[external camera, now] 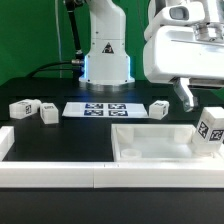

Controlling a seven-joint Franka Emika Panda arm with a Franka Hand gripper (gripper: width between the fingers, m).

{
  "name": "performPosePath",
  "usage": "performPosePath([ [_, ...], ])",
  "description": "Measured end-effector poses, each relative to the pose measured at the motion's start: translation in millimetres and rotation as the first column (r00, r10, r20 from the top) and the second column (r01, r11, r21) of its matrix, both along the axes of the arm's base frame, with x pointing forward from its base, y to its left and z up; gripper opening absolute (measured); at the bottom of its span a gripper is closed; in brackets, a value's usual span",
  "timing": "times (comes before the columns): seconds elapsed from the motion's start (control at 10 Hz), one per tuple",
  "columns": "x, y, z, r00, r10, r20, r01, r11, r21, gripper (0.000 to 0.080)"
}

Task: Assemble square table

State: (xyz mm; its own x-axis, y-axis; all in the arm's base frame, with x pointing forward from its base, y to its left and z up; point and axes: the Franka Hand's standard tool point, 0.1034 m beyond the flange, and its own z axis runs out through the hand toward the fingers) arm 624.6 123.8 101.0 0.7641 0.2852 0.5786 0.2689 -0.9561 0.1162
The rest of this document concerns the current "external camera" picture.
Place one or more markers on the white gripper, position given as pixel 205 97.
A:
pixel 172 53

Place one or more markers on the white square table top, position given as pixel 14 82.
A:
pixel 158 142

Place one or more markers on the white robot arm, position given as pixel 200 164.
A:
pixel 107 65

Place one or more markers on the white U-shaped obstacle fence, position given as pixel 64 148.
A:
pixel 125 174

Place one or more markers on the white sheet with markers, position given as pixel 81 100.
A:
pixel 104 110

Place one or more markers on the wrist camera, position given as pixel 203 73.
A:
pixel 205 17

